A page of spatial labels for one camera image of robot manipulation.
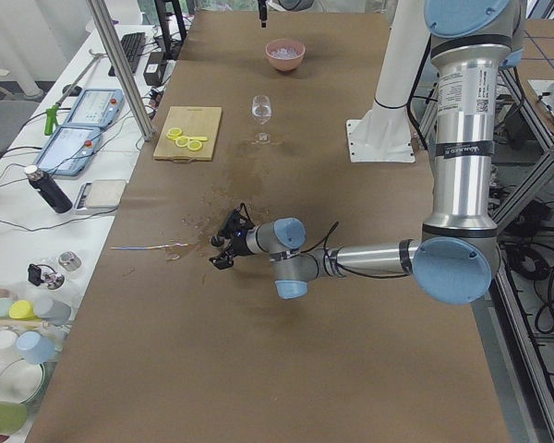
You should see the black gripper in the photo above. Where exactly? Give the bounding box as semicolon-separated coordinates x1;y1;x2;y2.
209;209;256;269

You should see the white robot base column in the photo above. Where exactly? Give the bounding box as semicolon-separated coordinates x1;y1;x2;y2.
346;1;430;162

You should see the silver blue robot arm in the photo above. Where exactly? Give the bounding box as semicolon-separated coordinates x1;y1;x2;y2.
211;1;526;305

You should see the pink bowl of ice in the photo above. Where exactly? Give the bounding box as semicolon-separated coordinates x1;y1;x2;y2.
265;38;306;72

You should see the clear wine glass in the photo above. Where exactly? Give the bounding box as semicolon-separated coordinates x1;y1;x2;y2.
251;95;272;144

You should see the yellow lemon slice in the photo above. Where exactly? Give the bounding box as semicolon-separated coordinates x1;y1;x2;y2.
166;127;183;140
175;136;189;148
187;140;203;152

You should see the black power adapter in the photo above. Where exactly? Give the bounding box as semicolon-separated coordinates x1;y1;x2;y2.
143;51;167;86

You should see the wooden cutting board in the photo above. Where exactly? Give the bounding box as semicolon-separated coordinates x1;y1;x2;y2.
153;105;223;162

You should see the white kitchen scale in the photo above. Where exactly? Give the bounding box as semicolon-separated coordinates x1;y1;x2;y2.
74;179;126;214

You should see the black keyboard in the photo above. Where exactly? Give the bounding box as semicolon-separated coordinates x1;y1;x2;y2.
120;32;146;74

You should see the small steel cup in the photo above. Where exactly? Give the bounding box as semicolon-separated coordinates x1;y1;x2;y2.
57;251;82;272

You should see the grey cup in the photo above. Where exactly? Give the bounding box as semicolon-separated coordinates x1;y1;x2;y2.
33;296;72;326

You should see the blue teach pendant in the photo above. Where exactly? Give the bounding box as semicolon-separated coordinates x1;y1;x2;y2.
65;89;125;129
34;126;102;178

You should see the black insulated bottle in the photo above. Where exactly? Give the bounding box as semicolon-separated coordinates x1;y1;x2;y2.
24;164;73;213

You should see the yellow cup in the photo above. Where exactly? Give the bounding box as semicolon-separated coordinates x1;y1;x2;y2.
8;300;38;321

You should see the light blue cup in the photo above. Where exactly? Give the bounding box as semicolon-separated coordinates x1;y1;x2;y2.
16;331;56;365

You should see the green bowl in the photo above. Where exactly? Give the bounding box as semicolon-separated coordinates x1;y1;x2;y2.
0;401;28;436

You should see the aluminium frame post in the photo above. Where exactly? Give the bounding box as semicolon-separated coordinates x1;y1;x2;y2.
87;0;154;141

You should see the green handled grabber tool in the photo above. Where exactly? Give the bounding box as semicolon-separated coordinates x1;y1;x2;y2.
43;50;106;136

